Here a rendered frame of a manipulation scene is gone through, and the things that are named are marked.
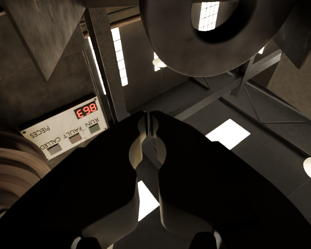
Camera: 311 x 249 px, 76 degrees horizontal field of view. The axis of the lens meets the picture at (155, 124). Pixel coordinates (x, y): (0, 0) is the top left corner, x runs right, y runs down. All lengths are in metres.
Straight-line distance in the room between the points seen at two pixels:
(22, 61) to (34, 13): 0.35
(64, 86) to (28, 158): 0.24
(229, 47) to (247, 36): 0.02
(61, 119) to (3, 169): 0.24
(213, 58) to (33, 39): 0.18
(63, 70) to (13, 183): 0.33
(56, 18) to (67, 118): 0.51
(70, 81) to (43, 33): 0.47
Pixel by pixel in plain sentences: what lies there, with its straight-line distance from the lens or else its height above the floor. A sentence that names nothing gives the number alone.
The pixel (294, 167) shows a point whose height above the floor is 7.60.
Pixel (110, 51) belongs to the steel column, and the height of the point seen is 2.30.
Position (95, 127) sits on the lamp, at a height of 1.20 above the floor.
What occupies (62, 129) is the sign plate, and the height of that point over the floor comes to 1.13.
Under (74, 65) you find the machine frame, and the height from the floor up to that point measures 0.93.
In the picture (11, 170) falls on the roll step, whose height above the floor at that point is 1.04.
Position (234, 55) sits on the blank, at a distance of 0.26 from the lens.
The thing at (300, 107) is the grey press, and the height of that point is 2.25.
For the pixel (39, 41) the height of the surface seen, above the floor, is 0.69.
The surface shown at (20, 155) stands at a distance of 0.62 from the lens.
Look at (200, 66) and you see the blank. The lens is 0.25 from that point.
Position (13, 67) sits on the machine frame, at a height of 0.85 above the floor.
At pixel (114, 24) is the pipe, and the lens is 6.89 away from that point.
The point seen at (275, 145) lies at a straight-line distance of 9.73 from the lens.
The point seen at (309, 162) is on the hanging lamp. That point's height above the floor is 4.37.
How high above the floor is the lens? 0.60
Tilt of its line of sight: 49 degrees up
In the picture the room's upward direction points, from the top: 177 degrees clockwise
